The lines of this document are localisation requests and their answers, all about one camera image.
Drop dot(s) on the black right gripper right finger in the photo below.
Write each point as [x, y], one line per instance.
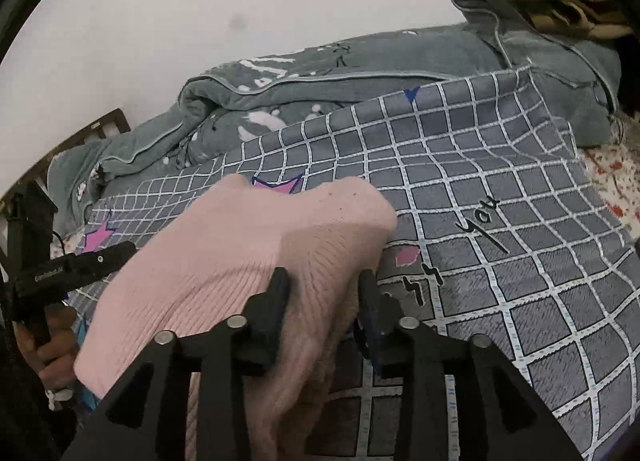
[395, 344]

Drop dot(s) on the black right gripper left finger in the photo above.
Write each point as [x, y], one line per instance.
[249, 342]

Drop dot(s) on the pink knit sweater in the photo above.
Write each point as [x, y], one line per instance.
[202, 268]

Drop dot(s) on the person's left hand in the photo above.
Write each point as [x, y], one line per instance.
[52, 361]

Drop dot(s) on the grey checked bed sheet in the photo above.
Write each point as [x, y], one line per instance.
[499, 231]

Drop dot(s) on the dark wooden footboard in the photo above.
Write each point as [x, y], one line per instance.
[113, 123]

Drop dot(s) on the grey-green quilted blanket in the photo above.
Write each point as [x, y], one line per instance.
[223, 107]

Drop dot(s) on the floral red white pillow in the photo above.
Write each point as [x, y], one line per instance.
[614, 170]

